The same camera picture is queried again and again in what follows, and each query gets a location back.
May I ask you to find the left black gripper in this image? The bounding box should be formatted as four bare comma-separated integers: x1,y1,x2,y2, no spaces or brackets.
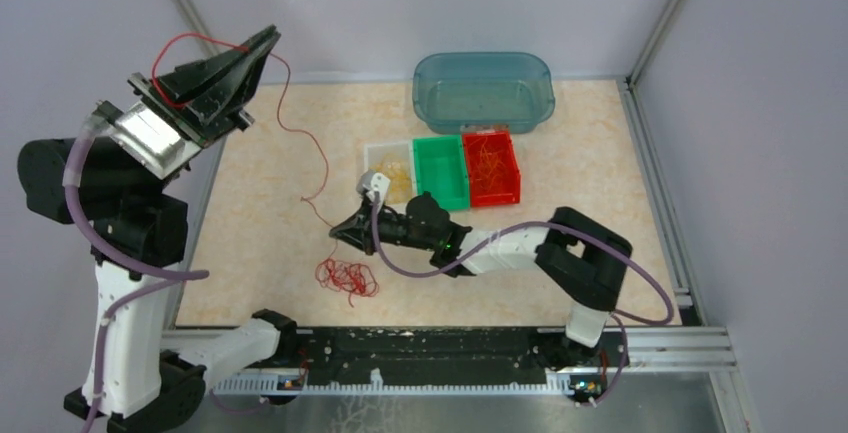
128,23,281,196

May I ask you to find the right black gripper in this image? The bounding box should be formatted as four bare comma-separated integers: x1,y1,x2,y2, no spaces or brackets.
330,198,437,257

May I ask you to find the red cable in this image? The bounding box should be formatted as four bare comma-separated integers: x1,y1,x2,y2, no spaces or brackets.
150,32,346,266

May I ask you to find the yellow cable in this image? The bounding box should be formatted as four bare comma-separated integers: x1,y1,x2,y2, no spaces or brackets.
370,159,413,203
370,156,413,196
370,159,413,205

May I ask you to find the orange cable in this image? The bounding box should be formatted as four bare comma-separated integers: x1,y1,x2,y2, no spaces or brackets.
467,135,518,196

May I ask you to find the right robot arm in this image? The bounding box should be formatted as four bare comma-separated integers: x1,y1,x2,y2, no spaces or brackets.
329,193,633,367

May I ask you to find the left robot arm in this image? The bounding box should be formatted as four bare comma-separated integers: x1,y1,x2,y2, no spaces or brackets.
17,25,300,432

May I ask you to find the white plastic bin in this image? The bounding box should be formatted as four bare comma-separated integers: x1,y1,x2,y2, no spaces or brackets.
363,140,418,207

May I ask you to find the green plastic bin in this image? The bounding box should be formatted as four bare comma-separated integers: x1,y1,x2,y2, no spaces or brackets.
412,135,471,211

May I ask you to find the red plastic bin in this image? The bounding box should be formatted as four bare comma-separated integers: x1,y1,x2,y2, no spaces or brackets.
461,131,521,208

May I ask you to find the blue transparent plastic tub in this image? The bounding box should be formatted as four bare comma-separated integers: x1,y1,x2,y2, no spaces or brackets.
411,52,556,135

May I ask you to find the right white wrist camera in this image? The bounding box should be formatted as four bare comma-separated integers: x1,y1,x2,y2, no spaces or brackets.
356,169,391,205

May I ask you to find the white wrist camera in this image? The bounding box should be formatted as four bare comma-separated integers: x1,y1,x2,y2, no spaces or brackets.
356,169,391,205
91,100,202,180

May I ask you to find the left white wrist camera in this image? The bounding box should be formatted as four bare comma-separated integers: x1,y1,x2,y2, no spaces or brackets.
91,100,202,180

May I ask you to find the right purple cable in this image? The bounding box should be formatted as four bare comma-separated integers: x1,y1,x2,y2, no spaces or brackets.
369,192,676,407

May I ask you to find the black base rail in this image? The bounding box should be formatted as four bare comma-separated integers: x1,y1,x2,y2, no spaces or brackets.
212,327,737,400

